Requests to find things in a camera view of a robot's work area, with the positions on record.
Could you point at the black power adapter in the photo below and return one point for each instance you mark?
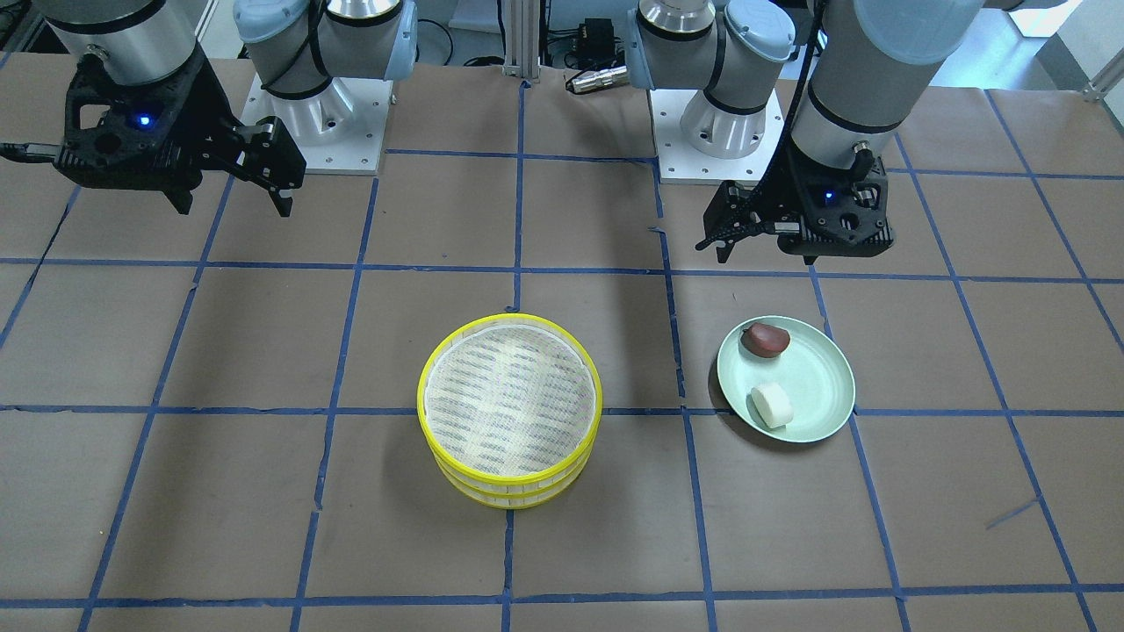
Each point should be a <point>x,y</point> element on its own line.
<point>592,42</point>

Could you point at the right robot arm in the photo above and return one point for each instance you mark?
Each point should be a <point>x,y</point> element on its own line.
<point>297,47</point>

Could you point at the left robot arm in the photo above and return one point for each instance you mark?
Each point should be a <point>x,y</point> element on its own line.
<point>867,63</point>

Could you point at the silver flashlight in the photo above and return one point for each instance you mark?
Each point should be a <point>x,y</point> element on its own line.
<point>597,80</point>

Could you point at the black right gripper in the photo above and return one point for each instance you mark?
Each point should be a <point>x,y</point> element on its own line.
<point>205,117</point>

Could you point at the yellow steamer layer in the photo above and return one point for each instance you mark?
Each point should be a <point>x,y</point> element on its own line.
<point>509,399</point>
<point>515,496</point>

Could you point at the white steamed bun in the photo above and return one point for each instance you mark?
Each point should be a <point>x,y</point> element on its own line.
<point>772,404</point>

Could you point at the reddish brown bun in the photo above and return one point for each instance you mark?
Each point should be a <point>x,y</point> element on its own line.
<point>765,340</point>

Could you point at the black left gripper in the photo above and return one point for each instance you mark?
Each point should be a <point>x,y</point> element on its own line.
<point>784,186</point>

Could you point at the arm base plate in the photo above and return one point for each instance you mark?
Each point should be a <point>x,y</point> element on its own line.
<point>697,148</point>
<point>351,132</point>

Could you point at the light green plate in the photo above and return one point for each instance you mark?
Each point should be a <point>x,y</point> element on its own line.
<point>817,382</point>

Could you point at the aluminium frame post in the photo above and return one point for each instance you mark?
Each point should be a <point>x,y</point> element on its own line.
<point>522,39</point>

